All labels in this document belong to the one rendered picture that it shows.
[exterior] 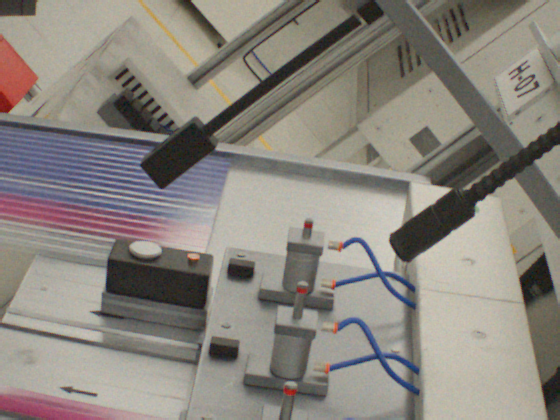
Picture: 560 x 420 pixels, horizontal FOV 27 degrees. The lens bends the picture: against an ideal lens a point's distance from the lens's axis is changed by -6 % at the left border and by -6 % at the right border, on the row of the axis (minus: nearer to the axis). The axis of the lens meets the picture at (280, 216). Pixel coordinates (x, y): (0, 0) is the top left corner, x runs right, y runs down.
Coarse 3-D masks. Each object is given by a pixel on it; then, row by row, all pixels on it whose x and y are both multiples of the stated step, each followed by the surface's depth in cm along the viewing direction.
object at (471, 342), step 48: (432, 192) 97; (480, 240) 90; (432, 288) 81; (480, 288) 82; (432, 336) 75; (480, 336) 76; (528, 336) 77; (432, 384) 70; (480, 384) 71; (528, 384) 71
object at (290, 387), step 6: (288, 384) 59; (294, 384) 59; (288, 390) 59; (294, 390) 59; (288, 396) 59; (294, 396) 59; (282, 402) 60; (288, 402) 59; (282, 408) 60; (288, 408) 60; (282, 414) 60; (288, 414) 60
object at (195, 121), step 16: (192, 128) 71; (160, 144) 72; (176, 144) 72; (192, 144) 71; (208, 144) 71; (144, 160) 72; (160, 160) 72; (176, 160) 72; (192, 160) 72; (160, 176) 72; (176, 176) 72
